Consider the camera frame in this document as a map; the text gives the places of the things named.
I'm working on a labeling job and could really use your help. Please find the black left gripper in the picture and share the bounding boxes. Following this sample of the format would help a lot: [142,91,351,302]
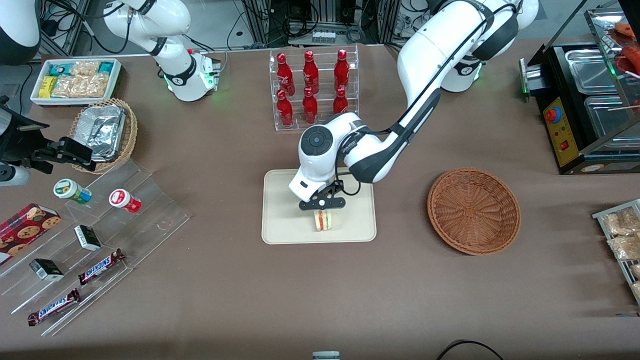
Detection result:
[298,182,347,212]

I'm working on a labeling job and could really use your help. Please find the triangular sandwich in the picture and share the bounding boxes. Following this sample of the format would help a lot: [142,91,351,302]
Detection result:
[313,210,335,232]

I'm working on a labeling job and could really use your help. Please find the cream rectangular tray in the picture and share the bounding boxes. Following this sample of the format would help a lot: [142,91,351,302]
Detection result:
[261,169,377,245]

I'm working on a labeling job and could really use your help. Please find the oval light wicker basket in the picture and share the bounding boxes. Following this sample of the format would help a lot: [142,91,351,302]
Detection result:
[69,98,138,175]

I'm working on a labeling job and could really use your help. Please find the round brown wicker basket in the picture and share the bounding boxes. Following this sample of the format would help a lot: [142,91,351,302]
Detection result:
[427,167,522,257]

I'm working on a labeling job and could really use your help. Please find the green lidded snack cup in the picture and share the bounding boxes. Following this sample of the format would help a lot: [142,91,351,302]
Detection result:
[53,178,93,205]

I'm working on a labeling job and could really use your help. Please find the silver foil container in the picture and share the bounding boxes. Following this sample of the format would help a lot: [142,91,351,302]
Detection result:
[75,104,127,162]

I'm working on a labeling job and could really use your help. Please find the red lidded snack cup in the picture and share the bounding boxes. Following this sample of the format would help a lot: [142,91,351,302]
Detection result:
[109,189,142,214]

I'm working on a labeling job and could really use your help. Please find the clear rice cracker bag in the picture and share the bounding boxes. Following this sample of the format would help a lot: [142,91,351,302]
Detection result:
[52,60,109,99]

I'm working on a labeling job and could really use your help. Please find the white snack bin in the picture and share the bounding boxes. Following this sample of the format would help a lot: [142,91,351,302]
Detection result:
[30,58,123,107]

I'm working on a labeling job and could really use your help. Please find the small black box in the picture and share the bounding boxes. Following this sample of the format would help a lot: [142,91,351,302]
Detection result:
[29,258,65,282]
[74,225,102,252]

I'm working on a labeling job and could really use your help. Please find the clear acrylic bottle rack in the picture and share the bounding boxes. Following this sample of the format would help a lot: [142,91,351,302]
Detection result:
[269,44,360,132]

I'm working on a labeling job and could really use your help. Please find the clear acrylic stepped stand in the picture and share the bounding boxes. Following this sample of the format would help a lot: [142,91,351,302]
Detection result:
[0,159,191,337]

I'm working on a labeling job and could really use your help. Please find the red cookie box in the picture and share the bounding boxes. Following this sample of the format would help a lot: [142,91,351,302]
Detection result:
[0,203,62,266]

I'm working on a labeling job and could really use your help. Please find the brown snickers bar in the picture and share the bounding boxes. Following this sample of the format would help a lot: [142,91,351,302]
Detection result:
[77,248,126,286]
[27,288,81,327]

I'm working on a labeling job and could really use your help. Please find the black food warmer machine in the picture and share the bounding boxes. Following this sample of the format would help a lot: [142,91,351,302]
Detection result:
[519,7,640,176]

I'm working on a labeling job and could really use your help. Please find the clear bag of snacks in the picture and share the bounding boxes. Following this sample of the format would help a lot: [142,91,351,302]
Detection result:
[602,208,640,236]
[607,235,640,261]

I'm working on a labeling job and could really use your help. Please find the steel warmer pan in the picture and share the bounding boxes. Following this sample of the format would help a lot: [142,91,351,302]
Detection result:
[584,95,640,140]
[564,48,622,95]

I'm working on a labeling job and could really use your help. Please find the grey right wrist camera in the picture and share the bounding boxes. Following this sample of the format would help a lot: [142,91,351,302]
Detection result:
[0,165,32,187]

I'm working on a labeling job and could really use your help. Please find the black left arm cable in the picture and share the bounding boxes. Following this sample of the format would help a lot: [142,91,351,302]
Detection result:
[365,2,521,136]

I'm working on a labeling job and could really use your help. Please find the black floor cable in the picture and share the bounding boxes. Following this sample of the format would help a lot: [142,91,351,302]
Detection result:
[437,340,504,360]

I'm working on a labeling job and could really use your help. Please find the grey wire rack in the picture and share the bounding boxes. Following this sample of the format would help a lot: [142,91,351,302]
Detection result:
[592,199,640,306]

